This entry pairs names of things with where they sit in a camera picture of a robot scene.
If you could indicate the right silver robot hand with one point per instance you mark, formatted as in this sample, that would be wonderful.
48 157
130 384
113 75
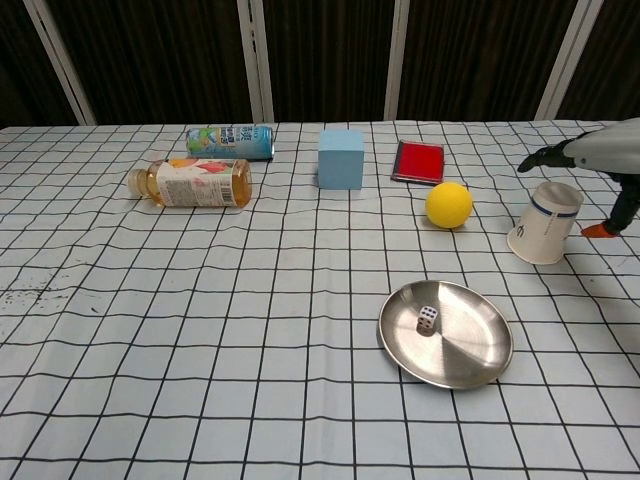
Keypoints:
610 147

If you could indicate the white paper cup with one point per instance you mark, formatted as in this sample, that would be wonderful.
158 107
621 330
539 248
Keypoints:
545 225

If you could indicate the silver metal bowl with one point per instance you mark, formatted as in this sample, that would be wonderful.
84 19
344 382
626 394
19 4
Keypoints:
465 345

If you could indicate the small white die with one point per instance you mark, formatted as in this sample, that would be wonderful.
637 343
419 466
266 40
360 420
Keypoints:
428 320

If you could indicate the yellow foam ball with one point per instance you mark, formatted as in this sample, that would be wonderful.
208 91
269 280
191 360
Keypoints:
449 206

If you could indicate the red flat card box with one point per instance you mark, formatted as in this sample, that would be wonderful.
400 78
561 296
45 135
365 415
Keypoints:
420 162

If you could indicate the light blue foam cube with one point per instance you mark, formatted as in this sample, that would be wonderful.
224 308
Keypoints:
341 162

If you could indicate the blue-green drink can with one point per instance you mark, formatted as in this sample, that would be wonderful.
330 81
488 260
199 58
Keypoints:
230 142

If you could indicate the amber tea plastic bottle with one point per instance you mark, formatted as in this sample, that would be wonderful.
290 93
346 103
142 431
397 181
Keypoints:
195 182

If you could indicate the white checked tablecloth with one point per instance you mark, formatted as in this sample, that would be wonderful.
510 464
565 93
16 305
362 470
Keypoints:
200 350

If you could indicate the white metal frame post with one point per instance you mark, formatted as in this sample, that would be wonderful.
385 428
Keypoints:
256 60
397 60
567 60
60 65

